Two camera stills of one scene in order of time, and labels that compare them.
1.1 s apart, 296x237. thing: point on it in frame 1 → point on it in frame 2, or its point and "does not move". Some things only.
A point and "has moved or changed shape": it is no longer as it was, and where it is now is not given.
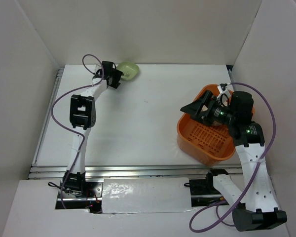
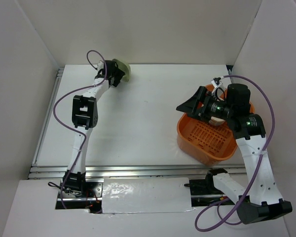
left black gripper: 118,74 does not move
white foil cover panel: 146,195 does not move
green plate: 130,70 has moved or changed shape
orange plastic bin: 207,143 does not move
